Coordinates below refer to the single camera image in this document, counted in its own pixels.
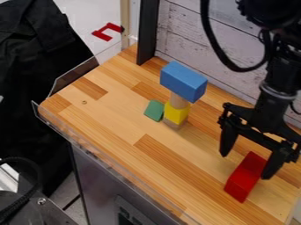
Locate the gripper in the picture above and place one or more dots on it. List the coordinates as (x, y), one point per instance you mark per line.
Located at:
(268, 115)

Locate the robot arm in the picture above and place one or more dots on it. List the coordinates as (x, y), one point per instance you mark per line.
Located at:
(283, 70)

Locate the red rectangular block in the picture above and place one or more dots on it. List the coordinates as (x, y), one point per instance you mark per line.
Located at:
(242, 183)

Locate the tan wooden block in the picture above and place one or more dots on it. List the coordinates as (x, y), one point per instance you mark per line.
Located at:
(174, 126)

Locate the yellow block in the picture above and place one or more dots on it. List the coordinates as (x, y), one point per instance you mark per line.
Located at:
(175, 112)

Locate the wooden cylinder block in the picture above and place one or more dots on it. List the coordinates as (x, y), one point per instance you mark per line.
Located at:
(178, 101)

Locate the blue rectangular block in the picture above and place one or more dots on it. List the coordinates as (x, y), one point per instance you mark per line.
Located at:
(183, 80)

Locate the green block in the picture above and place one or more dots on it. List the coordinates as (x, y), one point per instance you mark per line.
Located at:
(153, 110)

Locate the red clamp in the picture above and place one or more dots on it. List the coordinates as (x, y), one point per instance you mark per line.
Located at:
(106, 31)

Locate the black cloth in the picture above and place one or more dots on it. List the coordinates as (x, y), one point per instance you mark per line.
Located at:
(31, 73)

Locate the black post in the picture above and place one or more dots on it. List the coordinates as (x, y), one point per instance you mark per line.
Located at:
(147, 29)

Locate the wooden post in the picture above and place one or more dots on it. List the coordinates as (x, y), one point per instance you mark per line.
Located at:
(125, 23)

